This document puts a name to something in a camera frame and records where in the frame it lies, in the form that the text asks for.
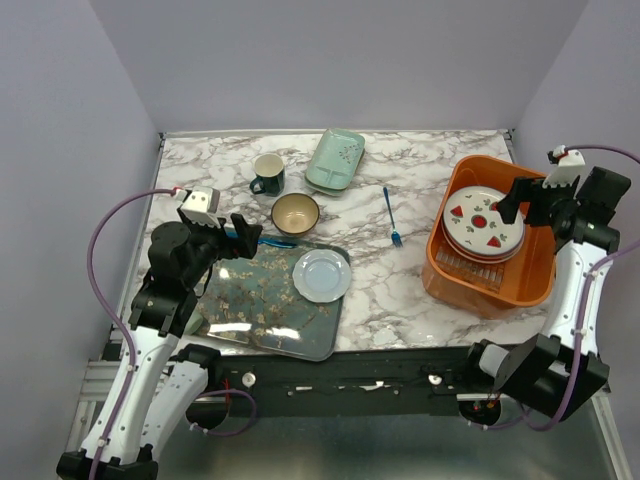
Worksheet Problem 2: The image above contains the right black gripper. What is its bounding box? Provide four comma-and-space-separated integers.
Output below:
496, 175, 581, 227

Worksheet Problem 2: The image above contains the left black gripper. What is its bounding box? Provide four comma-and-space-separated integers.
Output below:
178, 205, 263, 288

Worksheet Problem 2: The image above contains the brown cream bowl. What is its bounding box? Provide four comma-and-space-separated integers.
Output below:
271, 193, 320, 237

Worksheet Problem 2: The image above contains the dark green mug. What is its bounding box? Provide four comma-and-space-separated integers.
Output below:
249, 154, 285, 197

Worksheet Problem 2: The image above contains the pink and cream plate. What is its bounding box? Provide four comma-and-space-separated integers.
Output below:
443, 229, 525, 263

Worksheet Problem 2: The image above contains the mint rectangular dish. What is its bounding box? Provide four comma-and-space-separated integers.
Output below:
305, 128, 365, 192
304, 150, 364, 197

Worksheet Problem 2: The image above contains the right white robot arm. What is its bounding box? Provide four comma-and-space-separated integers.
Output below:
459, 167, 631, 429

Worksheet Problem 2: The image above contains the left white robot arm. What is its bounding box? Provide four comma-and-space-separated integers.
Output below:
56, 214, 262, 479

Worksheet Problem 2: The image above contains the orange plastic bin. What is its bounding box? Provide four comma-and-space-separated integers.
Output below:
422, 155, 555, 319

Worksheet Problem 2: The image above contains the floral blossom tray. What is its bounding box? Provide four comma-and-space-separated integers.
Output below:
192, 237, 351, 362

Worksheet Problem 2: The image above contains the light blue scalloped plate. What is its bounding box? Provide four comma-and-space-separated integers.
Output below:
292, 249, 352, 303

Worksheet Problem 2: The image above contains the pale green cup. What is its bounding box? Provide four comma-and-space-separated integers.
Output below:
184, 311, 205, 335

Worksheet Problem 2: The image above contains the blue plastic fork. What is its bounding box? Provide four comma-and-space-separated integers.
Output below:
383, 187, 403, 248

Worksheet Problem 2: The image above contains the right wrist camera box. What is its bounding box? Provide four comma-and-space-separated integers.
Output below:
543, 145, 585, 189

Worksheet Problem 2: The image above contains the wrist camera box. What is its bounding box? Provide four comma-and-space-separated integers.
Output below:
543, 145, 585, 189
175, 186, 220, 228

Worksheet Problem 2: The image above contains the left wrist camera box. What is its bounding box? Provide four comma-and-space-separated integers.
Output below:
175, 186, 220, 228

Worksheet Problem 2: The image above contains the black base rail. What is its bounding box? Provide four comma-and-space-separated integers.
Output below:
180, 347, 508, 434

